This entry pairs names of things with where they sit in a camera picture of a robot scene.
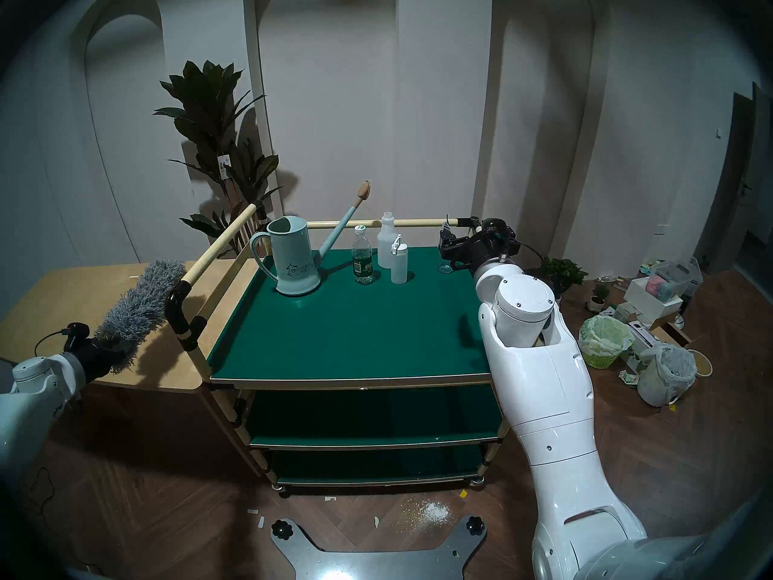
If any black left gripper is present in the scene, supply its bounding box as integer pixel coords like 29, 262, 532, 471
75, 336, 129, 384

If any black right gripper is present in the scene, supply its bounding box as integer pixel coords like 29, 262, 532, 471
438, 214, 521, 278

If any grey fluffy duster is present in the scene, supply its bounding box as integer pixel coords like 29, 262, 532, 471
94, 259, 188, 374

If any white powder pile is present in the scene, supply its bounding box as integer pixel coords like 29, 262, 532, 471
411, 499, 452, 525

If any green three-tier shelf cart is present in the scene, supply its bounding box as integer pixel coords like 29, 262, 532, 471
164, 201, 544, 495

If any white capped squeeze bottle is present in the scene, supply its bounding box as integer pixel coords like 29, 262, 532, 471
390, 234, 409, 285

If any tall white plastic bottle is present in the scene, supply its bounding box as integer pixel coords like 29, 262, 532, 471
377, 212, 399, 269

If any light wooden table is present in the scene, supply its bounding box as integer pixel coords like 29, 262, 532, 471
0, 260, 260, 395

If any green label water bottle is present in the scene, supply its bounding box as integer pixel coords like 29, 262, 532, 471
352, 225, 374, 285

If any bushy small potted plant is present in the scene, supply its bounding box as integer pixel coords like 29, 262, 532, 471
539, 257, 588, 298

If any light blue watering can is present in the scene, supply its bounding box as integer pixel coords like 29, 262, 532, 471
249, 181, 371, 297

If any green lined waste basket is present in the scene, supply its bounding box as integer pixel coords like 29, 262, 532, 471
579, 315, 635, 369

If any white cardboard box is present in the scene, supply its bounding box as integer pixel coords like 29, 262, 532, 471
624, 277, 683, 326

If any white open carton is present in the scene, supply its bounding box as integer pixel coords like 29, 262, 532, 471
622, 320, 662, 374

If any clear plastic storage box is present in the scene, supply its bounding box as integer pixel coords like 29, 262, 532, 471
645, 257, 703, 305

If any brown cardboard box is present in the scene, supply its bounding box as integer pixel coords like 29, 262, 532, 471
649, 322, 693, 347

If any white plastic bag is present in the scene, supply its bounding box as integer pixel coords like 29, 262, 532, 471
637, 343, 697, 407

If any tall dark leafy plant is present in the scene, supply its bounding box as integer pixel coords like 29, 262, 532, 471
153, 59, 283, 256

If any dark door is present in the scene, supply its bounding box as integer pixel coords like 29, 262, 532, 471
694, 83, 773, 277

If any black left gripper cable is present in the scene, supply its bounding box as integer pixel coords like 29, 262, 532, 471
33, 322, 91, 357

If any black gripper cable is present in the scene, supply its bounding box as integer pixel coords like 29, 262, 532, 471
33, 322, 91, 357
513, 240, 545, 272

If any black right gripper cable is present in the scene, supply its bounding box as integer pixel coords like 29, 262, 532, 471
513, 240, 545, 272

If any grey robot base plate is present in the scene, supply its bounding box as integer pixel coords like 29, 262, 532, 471
270, 515, 487, 580

